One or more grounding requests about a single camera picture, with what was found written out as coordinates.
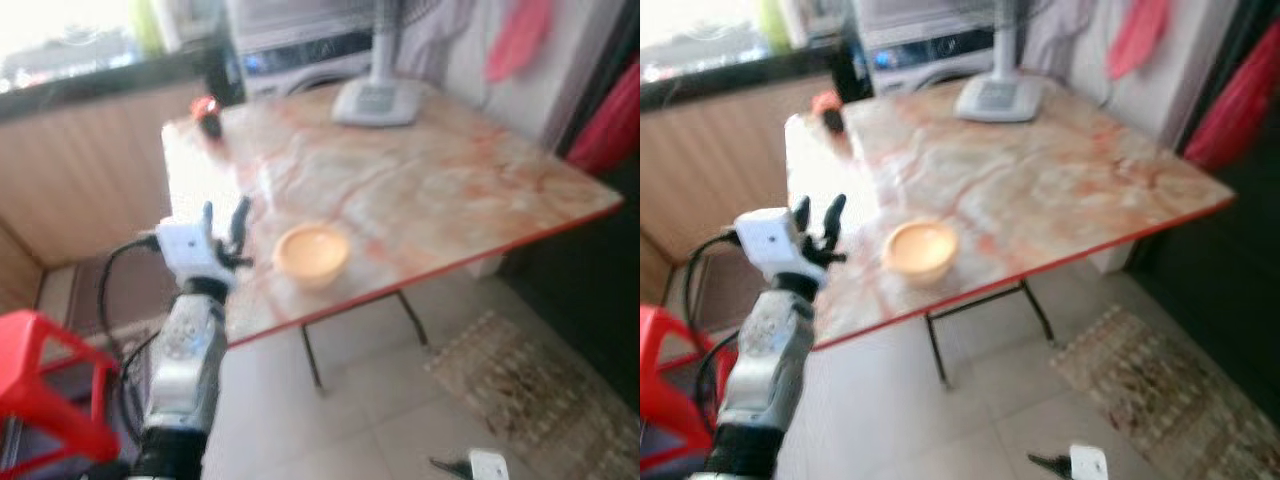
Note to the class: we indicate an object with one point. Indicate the orange plastic bowl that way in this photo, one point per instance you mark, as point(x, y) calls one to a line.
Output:
point(920, 250)
point(312, 255)

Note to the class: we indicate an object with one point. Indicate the small red black object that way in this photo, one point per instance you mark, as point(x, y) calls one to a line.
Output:
point(828, 112)
point(207, 118)

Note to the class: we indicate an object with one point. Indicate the wooden cabinet with dark counter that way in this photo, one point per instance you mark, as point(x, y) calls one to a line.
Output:
point(710, 150)
point(80, 160)

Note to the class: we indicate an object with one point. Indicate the white washing machine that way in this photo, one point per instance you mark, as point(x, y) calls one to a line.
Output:
point(300, 60)
point(925, 55)

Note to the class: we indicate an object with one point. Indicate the marble pattern folding table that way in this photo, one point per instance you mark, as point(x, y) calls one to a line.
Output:
point(1040, 185)
point(420, 190)

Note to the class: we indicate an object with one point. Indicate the grey standing fan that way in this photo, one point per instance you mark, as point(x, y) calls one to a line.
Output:
point(1000, 98)
point(378, 100)

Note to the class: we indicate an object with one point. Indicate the green bottle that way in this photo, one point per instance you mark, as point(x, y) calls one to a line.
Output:
point(775, 22)
point(150, 25)

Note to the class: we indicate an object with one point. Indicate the red plastic stool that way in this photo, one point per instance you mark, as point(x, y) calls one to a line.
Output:
point(40, 390)
point(665, 390)

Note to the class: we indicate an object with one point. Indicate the large red fabric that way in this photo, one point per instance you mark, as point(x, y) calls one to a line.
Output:
point(610, 120)
point(1235, 110)

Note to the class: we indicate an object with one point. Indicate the patterned beige rug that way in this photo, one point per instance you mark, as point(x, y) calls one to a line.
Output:
point(1160, 385)
point(530, 390)

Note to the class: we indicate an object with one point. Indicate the red hanging cloth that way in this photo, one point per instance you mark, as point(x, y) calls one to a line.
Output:
point(520, 40)
point(1140, 38)

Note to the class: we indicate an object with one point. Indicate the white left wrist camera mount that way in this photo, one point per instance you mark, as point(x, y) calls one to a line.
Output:
point(185, 250)
point(770, 242)

